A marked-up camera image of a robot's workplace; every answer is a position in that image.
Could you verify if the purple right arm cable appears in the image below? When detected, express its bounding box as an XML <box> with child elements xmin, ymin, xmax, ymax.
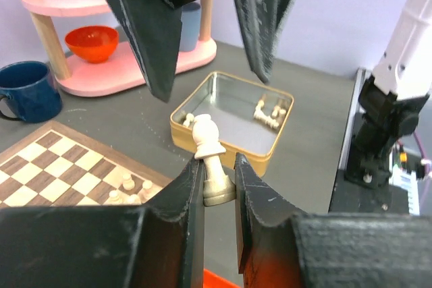
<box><xmin>413</xmin><ymin>132</ymin><xmax>432</xmax><ymax>181</ymax></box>

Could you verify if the white pawn in tin corner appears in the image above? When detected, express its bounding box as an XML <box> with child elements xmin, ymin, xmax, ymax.
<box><xmin>182</xmin><ymin>113</ymin><xmax>194</xmax><ymax>127</ymax></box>

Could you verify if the dark blue enamel mug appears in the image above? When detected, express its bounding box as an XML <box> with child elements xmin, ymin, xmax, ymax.
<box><xmin>1</xmin><ymin>61</ymin><xmax>63</xmax><ymax>123</ymax></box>

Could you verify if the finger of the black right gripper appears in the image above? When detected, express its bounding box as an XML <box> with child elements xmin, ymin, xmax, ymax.
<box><xmin>106</xmin><ymin>0</ymin><xmax>182</xmax><ymax>103</ymax></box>
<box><xmin>234</xmin><ymin>0</ymin><xmax>294</xmax><ymax>84</ymax></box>

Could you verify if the small orange bowl lower shelf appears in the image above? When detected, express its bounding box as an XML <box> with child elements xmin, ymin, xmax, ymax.
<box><xmin>64</xmin><ymin>25</ymin><xmax>119</xmax><ymax>63</ymax></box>

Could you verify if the pink three-tier shelf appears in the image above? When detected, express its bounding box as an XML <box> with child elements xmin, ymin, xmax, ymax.
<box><xmin>21</xmin><ymin>0</ymin><xmax>217</xmax><ymax>102</ymax></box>

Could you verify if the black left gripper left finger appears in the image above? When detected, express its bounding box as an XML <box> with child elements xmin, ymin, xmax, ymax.
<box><xmin>1</xmin><ymin>159</ymin><xmax>205</xmax><ymax>287</ymax></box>

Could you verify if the white bishop chess piece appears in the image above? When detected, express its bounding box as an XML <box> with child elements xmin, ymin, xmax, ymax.
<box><xmin>192</xmin><ymin>114</ymin><xmax>236</xmax><ymax>207</ymax></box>

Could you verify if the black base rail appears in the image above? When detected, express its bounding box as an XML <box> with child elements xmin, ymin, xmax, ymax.
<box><xmin>328</xmin><ymin>169</ymin><xmax>419</xmax><ymax>215</ymax></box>

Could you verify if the white tall piece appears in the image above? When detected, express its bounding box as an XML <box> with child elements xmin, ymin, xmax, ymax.
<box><xmin>122</xmin><ymin>173</ymin><xmax>135</xmax><ymax>191</ymax></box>

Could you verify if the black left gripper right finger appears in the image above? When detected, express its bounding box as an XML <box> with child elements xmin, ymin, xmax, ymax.
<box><xmin>234</xmin><ymin>153</ymin><xmax>431</xmax><ymax>287</ymax></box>

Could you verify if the wooden chess board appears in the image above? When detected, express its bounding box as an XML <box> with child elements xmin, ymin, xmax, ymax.
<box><xmin>1</xmin><ymin>121</ymin><xmax>170</xmax><ymax>208</ymax></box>

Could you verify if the orange plastic tray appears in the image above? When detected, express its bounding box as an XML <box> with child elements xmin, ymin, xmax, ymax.
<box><xmin>202</xmin><ymin>269</ymin><xmax>240</xmax><ymax>288</ymax></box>

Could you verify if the light blue plastic cup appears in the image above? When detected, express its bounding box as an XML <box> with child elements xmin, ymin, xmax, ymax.
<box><xmin>179</xmin><ymin>2</ymin><xmax>201</xmax><ymax>52</ymax></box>

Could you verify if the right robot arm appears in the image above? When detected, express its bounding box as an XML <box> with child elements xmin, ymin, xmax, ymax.
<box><xmin>106</xmin><ymin>0</ymin><xmax>431</xmax><ymax>188</ymax></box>

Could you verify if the white chess pawn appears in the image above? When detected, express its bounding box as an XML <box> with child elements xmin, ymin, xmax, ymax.
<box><xmin>138</xmin><ymin>180</ymin><xmax>153</xmax><ymax>204</ymax></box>

